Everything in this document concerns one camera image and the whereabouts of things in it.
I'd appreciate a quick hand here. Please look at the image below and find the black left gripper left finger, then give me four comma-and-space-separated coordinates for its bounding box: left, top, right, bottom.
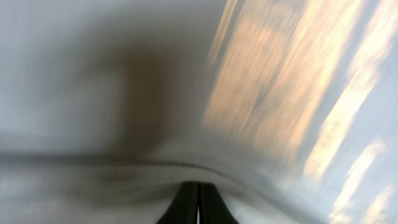
157, 182, 198, 224

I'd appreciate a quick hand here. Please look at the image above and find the light blue printed t-shirt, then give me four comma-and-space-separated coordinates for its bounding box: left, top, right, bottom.
1, 1, 397, 223

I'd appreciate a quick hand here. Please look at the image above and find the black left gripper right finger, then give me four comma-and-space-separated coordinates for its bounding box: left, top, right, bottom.
198, 183, 238, 224

